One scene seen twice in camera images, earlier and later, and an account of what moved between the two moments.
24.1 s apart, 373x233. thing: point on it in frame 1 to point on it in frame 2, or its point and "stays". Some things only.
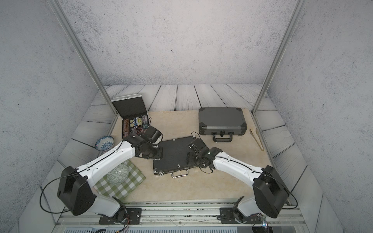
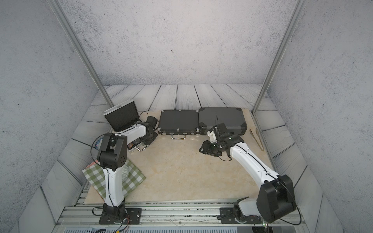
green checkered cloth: x=135 y=178 stays
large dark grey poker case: x=222 y=123 stays
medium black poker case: x=174 y=160 to x=178 y=123
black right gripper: x=192 y=154 to x=206 y=145
